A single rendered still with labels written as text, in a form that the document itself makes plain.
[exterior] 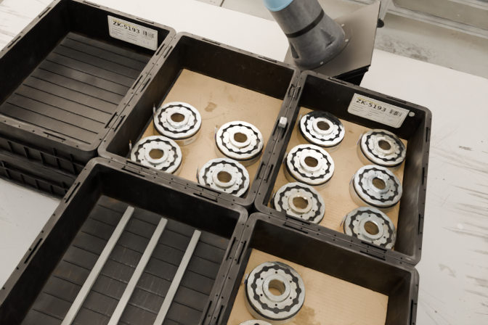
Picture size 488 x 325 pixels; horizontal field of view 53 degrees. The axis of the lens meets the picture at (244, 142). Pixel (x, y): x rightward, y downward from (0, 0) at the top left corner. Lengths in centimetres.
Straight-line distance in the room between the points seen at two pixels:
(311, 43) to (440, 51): 184
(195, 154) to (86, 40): 44
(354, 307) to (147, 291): 36
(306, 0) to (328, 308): 72
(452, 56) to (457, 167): 170
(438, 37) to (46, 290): 268
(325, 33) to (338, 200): 46
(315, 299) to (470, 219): 54
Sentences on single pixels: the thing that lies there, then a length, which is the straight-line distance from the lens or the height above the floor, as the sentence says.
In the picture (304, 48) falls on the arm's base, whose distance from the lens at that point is 128.
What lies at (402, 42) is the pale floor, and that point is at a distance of 299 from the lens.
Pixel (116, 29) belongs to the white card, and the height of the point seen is 89.
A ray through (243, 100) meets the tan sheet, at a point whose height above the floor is 83.
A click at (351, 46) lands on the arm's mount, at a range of 127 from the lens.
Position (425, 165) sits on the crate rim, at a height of 93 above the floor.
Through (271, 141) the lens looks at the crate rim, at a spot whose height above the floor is 93.
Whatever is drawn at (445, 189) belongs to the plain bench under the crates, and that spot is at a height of 70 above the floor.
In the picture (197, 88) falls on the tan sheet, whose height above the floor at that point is 83.
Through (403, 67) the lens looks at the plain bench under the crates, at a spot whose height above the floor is 70.
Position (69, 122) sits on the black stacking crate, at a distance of 110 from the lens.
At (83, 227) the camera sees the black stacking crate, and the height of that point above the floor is 83.
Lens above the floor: 164
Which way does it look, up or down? 50 degrees down
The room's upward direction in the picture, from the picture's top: 12 degrees clockwise
